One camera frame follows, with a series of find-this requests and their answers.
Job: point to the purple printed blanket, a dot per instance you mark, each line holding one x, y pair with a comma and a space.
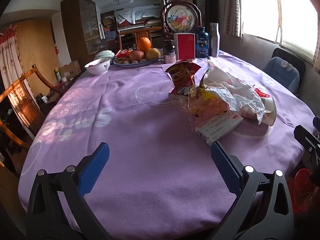
137, 120

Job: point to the red plastic basket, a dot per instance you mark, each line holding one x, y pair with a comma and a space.
301, 190

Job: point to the pile of brown kiwifruits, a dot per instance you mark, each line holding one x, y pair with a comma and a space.
125, 61

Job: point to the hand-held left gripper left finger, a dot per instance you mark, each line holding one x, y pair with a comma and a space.
95, 165

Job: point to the round framed flower embroidery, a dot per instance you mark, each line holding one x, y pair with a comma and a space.
181, 18

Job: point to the white paper cup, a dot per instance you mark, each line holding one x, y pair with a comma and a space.
268, 112

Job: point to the blue supplement bottle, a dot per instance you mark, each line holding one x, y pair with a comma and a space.
202, 43

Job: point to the white dust sheet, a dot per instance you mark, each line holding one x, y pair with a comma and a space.
137, 12

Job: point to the dark bottle with pink label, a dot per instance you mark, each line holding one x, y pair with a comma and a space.
170, 53

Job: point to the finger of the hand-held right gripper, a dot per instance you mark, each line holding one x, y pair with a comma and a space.
306, 137
317, 123

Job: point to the cardboard box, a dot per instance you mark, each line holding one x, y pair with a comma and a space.
71, 68

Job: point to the clear yellow-printed plastic wrapper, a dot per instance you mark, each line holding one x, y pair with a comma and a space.
207, 107

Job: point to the window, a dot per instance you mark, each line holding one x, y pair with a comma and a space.
287, 12

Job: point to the wooden glass-door cabinet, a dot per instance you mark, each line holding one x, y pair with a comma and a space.
75, 30

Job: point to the white medicine box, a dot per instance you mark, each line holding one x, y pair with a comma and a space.
220, 127

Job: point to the white paper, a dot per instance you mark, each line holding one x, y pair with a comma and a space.
225, 85

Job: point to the floral curtain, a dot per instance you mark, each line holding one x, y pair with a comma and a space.
10, 55

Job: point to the yellow pear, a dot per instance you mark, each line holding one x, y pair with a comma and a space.
153, 54

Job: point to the red snack packet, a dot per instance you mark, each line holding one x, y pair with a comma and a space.
123, 53

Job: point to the blue cushioned chair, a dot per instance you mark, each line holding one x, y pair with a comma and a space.
280, 72
300, 60

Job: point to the red apple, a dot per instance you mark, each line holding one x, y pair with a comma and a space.
136, 55

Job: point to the wooden door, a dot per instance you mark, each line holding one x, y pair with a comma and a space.
35, 50

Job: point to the dark tall cabinet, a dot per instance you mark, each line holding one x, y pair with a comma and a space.
202, 2

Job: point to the carved wooden chair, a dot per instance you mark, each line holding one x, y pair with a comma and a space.
130, 31

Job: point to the silver metal bottle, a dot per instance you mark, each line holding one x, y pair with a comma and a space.
214, 40

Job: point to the striped window curtain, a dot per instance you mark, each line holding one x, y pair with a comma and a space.
232, 7

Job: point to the white floral bowl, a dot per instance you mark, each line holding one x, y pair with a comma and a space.
98, 67

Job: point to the red snack bag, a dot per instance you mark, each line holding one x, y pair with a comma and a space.
182, 77

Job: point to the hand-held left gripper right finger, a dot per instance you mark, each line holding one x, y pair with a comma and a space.
223, 166

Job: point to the blue fruit plate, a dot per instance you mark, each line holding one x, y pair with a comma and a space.
150, 62

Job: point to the curved wooden armchair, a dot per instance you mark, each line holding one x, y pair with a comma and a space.
22, 100

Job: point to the red box with white edge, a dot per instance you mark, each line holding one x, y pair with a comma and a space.
185, 46

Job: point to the orange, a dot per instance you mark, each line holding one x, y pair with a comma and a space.
144, 44

